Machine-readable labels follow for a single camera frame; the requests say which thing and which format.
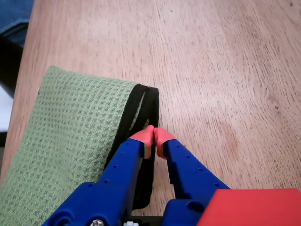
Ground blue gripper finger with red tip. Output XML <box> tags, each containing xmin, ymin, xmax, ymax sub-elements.
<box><xmin>153</xmin><ymin>127</ymin><xmax>230</xmax><ymax>226</ymax></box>
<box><xmin>42</xmin><ymin>125</ymin><xmax>155</xmax><ymax>226</ymax></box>

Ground green waffle cloth black trim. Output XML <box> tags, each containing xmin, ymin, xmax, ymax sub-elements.
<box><xmin>0</xmin><ymin>65</ymin><xmax>160</xmax><ymax>226</ymax></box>

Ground white flat object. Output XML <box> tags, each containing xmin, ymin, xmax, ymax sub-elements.
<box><xmin>0</xmin><ymin>84</ymin><xmax>15</xmax><ymax>132</ymax></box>

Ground black chair seat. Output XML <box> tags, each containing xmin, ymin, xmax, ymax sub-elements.
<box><xmin>0</xmin><ymin>35</ymin><xmax>24</xmax><ymax>98</ymax></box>

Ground blue denim trousers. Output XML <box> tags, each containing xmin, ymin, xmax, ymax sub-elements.
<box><xmin>0</xmin><ymin>0</ymin><xmax>35</xmax><ymax>48</ymax></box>

